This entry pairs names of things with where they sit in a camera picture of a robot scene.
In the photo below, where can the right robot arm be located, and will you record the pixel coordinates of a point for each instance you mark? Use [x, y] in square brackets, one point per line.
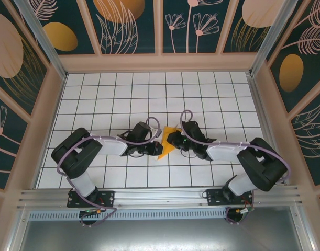
[262, 167]

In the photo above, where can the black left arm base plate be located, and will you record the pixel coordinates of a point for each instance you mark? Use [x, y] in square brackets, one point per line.
[107, 197]

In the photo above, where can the aluminium frame post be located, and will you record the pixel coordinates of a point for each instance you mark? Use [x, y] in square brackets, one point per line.
[44, 41]
[269, 36]

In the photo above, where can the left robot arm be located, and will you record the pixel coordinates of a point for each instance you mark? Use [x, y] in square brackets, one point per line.
[73, 154]

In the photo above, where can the aluminium mounting rail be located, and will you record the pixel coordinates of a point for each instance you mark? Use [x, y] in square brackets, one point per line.
[159, 197]

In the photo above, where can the orange paper sheet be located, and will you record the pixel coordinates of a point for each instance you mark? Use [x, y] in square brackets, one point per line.
[165, 147]

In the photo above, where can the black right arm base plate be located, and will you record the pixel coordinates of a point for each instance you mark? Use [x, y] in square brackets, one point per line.
[214, 197]

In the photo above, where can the grey metal sheet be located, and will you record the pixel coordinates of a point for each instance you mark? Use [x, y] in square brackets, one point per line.
[159, 235]

